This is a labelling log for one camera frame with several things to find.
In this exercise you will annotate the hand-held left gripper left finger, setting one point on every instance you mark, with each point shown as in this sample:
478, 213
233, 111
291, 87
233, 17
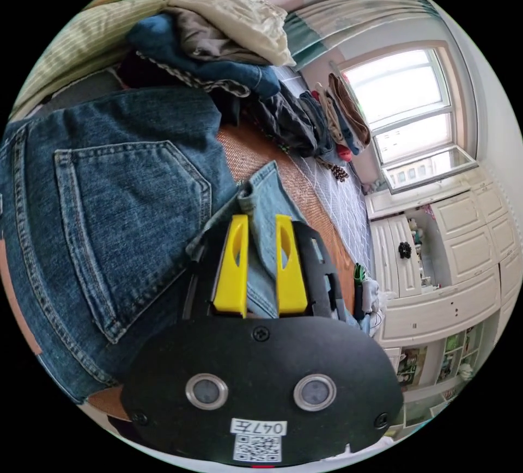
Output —
233, 277

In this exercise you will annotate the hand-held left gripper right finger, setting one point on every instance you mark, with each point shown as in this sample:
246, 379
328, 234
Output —
289, 277

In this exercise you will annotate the blue jeans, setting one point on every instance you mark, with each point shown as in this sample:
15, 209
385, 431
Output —
122, 203

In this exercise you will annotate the white cupboard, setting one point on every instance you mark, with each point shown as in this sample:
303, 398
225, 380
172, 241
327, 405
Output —
445, 269

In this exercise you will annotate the window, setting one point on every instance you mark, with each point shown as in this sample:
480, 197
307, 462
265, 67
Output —
412, 113

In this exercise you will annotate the pile of clothes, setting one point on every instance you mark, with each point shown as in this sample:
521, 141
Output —
229, 56

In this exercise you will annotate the striped curtain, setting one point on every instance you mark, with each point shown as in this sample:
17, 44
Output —
351, 20

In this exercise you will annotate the green striped pillow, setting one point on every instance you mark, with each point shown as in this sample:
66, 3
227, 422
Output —
90, 40

